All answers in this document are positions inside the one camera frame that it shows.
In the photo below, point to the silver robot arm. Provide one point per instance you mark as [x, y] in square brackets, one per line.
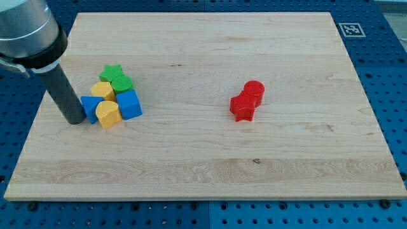
[31, 38]

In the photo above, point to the red cylinder block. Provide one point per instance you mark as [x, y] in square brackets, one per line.
[255, 89]

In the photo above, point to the white fiducial marker tag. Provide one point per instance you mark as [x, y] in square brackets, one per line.
[351, 30]

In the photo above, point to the green cylinder block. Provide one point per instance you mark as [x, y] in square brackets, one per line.
[122, 84]

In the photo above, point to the green star block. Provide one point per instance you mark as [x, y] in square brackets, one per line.
[110, 73]

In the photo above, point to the yellow hexagon block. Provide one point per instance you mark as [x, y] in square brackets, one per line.
[103, 89]

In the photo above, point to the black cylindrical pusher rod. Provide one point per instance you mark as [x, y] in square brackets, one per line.
[62, 93]

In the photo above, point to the red star block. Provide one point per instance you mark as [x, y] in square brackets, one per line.
[243, 106]

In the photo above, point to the blue triangle block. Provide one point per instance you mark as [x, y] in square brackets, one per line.
[90, 104]

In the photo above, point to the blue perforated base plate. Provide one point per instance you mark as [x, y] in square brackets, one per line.
[379, 59]

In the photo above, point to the yellow heart block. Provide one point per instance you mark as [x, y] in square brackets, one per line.
[108, 113]

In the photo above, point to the blue cube block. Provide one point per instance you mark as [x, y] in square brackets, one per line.
[129, 104]

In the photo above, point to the wooden board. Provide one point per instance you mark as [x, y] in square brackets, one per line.
[314, 136]

